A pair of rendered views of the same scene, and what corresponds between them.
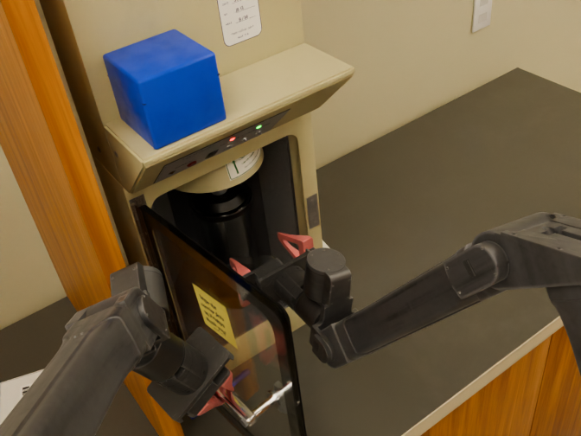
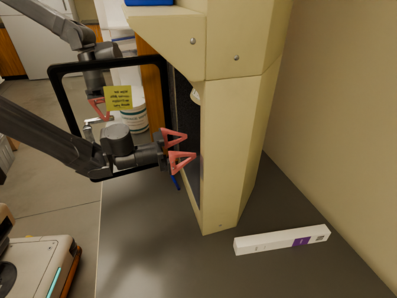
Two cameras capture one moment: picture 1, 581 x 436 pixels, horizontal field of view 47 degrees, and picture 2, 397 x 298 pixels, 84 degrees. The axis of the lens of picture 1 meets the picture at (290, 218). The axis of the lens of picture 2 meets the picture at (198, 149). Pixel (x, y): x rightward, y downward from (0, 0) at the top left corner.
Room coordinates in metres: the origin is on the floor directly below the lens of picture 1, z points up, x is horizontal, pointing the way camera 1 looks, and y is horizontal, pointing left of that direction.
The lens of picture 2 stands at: (1.00, -0.42, 1.54)
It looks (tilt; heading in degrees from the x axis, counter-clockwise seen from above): 36 degrees down; 104
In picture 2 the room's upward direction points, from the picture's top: straight up
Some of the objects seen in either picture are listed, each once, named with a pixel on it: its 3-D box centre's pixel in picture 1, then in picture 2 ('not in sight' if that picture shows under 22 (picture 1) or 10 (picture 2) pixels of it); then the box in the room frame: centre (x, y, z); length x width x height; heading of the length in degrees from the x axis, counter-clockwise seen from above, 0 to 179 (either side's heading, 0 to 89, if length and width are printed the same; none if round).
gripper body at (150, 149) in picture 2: (295, 287); (149, 153); (0.75, 0.01, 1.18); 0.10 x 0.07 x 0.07; 121
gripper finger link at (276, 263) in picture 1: (252, 272); (172, 141); (0.80, 0.07, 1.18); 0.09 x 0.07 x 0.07; 31
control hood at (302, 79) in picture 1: (238, 127); (155, 35); (0.79, 0.05, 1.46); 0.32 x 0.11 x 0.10; 121
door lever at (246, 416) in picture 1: (242, 394); not in sight; (0.55, 0.09, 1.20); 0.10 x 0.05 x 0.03; 37
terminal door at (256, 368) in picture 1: (227, 356); (124, 124); (0.62, 0.11, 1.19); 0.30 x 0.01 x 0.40; 37
